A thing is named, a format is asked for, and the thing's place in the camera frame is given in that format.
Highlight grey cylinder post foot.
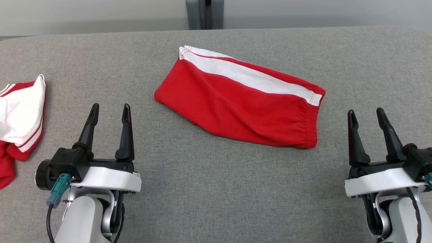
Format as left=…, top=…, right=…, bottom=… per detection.
left=211, top=0, right=224, bottom=29
left=186, top=0, right=203, bottom=30

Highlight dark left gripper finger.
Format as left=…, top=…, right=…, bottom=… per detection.
left=115, top=104, right=135, bottom=161
left=72, top=103, right=100, bottom=160

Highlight red shorts white stripe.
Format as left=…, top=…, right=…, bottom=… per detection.
left=154, top=45, right=326, bottom=149

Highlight left teal plug black cable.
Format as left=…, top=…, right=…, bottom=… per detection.
left=46, top=173, right=72, bottom=243

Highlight grey fabric padded table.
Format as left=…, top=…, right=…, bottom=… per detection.
left=0, top=26, right=432, bottom=243

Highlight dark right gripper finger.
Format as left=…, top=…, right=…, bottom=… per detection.
left=376, top=108, right=407, bottom=162
left=348, top=110, right=371, bottom=166

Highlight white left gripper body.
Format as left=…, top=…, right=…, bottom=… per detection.
left=70, top=159, right=142, bottom=237

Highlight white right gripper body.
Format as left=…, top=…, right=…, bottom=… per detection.
left=345, top=161, right=426, bottom=237

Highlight red white basketball jersey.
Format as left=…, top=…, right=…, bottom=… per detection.
left=0, top=74, right=46, bottom=189

